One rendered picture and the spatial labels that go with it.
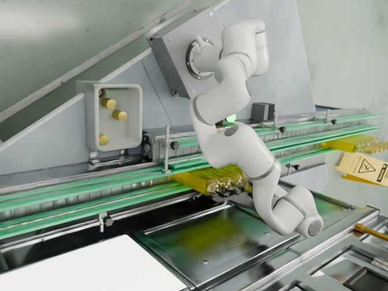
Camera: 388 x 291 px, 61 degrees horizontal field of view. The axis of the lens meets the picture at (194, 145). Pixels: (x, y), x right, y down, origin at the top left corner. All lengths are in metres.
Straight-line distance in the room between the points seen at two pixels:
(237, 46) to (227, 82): 0.18
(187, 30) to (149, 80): 0.23
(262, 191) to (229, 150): 0.15
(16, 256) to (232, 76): 0.81
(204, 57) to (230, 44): 0.28
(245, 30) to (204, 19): 0.39
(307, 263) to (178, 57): 0.81
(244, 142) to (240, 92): 0.12
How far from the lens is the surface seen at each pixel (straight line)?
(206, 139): 0.82
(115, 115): 1.19
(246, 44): 0.95
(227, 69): 0.80
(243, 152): 0.77
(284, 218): 0.91
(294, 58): 1.96
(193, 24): 1.28
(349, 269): 1.18
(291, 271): 1.06
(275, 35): 1.81
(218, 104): 0.80
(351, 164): 4.45
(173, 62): 1.23
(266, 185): 0.84
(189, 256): 1.01
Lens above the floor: 1.84
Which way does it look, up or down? 47 degrees down
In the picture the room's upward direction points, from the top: 109 degrees clockwise
